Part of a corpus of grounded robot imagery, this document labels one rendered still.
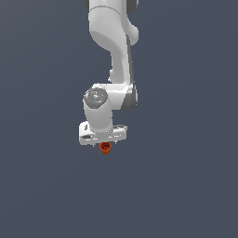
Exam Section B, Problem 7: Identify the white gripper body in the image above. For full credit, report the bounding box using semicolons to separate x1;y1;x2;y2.
77;120;128;147

